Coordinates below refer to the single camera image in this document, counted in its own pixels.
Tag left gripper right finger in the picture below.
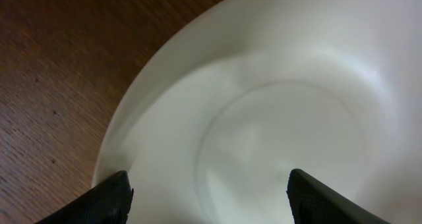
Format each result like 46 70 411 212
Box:
287 169 388 224

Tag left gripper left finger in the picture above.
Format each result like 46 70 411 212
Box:
36 171 134 224

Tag beige plate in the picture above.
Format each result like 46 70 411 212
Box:
93 0 421 223

